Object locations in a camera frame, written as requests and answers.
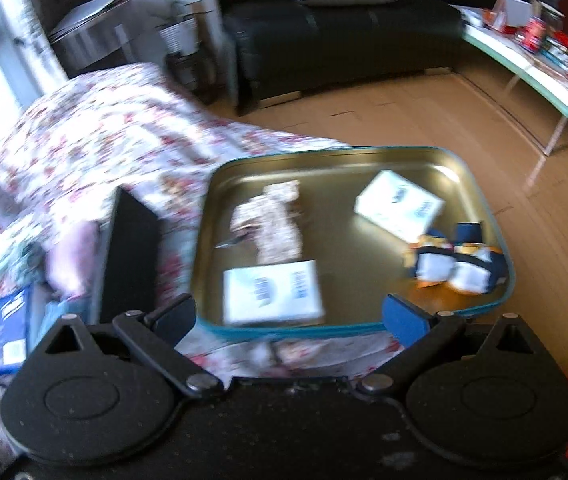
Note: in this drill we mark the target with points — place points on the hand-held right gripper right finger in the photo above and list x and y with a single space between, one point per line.
404 320

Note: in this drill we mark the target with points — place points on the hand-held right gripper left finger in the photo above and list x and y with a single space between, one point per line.
176 317

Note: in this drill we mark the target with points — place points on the gold metal tin tray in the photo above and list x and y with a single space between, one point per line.
344 270

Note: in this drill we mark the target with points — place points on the pink cloth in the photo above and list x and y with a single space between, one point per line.
74 260

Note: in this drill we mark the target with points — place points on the white carton box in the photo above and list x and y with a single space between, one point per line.
274 292
396 205

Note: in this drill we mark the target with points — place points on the black flat box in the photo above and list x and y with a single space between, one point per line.
129 260

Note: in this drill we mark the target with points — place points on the floral blanket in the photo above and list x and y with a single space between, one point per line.
114 130

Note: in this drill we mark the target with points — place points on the dark wooden plant stool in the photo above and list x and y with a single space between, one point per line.
191 77

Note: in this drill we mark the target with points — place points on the mint green coffee table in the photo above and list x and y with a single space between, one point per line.
529 70

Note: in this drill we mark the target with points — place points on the patterned curtain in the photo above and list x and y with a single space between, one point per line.
39 10

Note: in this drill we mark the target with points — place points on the potted plant in white pot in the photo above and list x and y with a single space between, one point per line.
181 35

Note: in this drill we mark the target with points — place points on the black leather sofa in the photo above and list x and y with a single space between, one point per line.
339 45

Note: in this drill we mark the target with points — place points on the white flat board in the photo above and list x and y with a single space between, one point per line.
91 12

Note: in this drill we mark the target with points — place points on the red can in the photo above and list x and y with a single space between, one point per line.
535 34

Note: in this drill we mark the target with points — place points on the grey cushion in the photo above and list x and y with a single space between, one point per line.
354 0

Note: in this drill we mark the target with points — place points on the white house-shaped box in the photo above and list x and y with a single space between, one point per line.
511 10

